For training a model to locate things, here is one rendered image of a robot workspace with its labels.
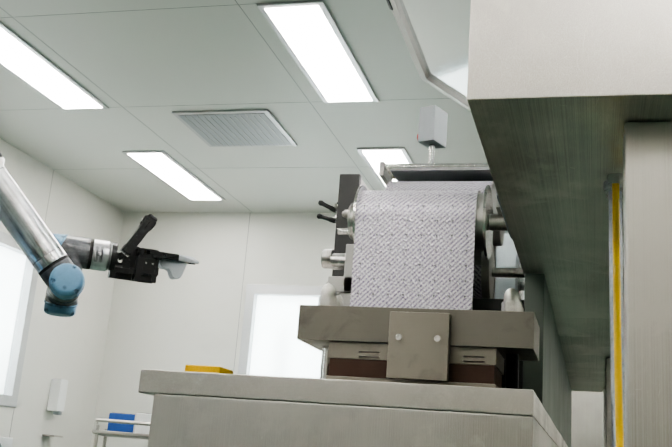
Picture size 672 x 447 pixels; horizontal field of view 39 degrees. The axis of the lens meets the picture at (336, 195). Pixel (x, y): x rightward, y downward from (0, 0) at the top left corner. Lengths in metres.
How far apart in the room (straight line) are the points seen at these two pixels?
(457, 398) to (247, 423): 0.35
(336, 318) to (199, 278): 6.51
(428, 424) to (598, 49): 0.73
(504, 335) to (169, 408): 0.57
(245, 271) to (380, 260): 6.17
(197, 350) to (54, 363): 1.15
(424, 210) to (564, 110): 0.86
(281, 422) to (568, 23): 0.84
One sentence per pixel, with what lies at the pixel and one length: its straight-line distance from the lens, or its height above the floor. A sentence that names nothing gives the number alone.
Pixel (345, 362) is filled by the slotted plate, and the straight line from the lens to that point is 1.64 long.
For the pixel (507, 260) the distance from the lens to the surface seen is 2.88.
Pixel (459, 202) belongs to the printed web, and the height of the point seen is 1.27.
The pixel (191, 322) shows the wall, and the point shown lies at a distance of 8.09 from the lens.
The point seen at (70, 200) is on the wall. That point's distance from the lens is 7.82.
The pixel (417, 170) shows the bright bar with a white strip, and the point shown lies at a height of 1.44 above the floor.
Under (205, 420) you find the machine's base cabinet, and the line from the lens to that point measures 1.63.
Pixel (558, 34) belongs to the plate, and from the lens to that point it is 1.03.
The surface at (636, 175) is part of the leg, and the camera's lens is 1.05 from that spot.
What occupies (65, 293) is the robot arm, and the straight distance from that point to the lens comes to 2.18.
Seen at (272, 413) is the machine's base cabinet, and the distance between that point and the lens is 1.59.
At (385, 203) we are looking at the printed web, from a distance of 1.88.
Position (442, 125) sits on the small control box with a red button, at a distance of 2.57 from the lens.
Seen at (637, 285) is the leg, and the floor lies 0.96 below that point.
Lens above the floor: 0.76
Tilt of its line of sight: 16 degrees up
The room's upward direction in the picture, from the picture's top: 5 degrees clockwise
